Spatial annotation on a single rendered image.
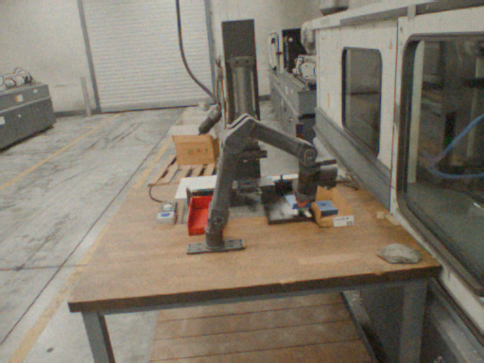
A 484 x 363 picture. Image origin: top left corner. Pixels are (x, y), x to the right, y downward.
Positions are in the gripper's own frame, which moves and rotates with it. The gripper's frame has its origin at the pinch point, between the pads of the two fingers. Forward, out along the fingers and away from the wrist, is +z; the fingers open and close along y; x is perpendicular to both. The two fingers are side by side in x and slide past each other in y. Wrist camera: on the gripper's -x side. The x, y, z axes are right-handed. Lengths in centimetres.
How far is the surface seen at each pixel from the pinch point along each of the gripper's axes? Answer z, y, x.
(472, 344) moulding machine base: -4, -59, -36
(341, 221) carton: 2.8, -7.6, -13.8
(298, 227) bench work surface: 6.0, -5.8, 1.9
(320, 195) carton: 13.8, 14.5, -13.2
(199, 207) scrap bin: 19.0, 18.5, 38.0
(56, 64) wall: 461, 881, 392
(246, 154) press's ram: -0.9, 27.9, 17.0
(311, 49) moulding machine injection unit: 187, 414, -129
